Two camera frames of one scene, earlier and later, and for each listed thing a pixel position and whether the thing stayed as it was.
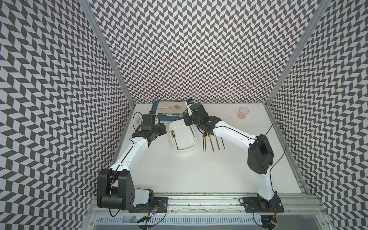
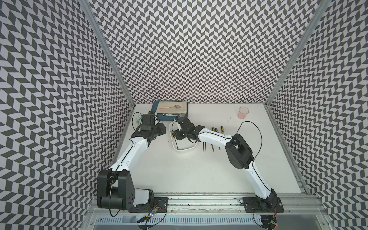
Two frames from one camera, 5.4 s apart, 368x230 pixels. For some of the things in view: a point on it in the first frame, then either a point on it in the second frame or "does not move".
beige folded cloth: (171, 110) does not move
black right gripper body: (190, 120) → (181, 133)
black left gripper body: (159, 130) does not move
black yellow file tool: (174, 137) does not move
